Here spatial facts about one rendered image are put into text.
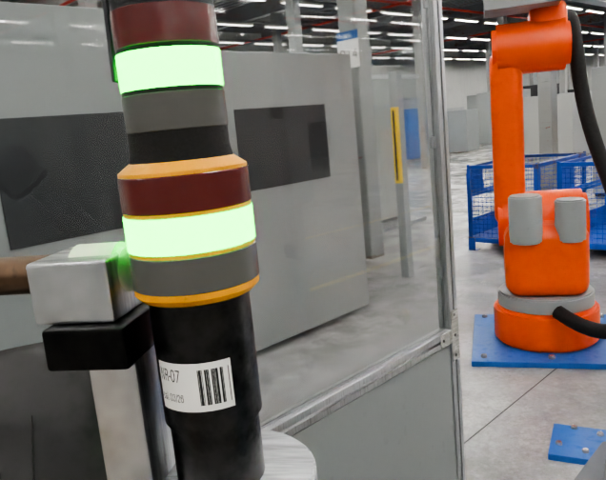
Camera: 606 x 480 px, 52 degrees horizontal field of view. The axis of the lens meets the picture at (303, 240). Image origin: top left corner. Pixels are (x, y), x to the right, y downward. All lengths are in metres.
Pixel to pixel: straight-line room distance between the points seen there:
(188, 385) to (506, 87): 4.06
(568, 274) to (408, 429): 2.64
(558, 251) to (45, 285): 3.96
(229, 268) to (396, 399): 1.40
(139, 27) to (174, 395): 0.12
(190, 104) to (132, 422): 0.11
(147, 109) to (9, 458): 0.23
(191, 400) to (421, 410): 1.49
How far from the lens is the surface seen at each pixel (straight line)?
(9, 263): 0.25
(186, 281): 0.20
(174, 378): 0.22
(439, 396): 1.76
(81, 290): 0.22
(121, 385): 0.23
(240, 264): 0.20
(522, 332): 4.22
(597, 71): 11.09
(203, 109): 0.20
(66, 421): 0.37
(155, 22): 0.20
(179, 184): 0.19
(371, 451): 1.55
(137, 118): 0.20
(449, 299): 1.71
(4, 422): 0.38
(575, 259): 4.13
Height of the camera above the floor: 1.58
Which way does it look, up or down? 10 degrees down
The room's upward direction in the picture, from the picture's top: 5 degrees counter-clockwise
